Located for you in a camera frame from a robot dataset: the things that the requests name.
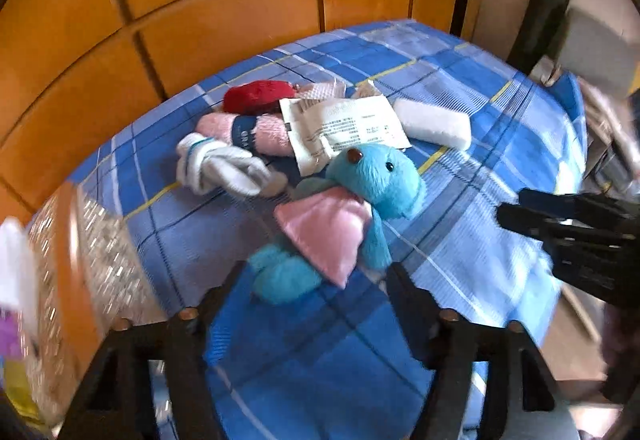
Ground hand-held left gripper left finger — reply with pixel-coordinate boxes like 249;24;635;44
57;263;246;440

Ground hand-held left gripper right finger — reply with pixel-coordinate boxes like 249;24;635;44
385;264;581;440

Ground brown scrunchie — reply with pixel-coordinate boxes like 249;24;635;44
352;79;383;100

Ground grey panel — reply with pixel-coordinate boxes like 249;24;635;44
550;5;640;96

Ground pink striped scrunchie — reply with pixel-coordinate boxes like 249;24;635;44
295;79;353;102

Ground white printed packet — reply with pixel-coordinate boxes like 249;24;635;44
279;96;412;176

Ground blue plaid bed sheet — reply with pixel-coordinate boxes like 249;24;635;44
65;20;588;440

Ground white sponge block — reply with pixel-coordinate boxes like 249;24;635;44
392;98;472;151

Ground white grey socks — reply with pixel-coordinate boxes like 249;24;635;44
176;133;288;198

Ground purple object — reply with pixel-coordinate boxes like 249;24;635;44
0;310;31;361

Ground red plush toy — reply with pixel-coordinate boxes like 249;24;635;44
221;80;296;115

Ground beige cloth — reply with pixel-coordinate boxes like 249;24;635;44
582;85;640;191

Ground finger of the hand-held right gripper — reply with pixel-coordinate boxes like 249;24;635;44
496;203;640;306
519;189;640;226

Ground black chair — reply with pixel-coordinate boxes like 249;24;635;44
507;0;573;71

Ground blue plush toy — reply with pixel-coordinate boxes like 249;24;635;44
247;143;427;305

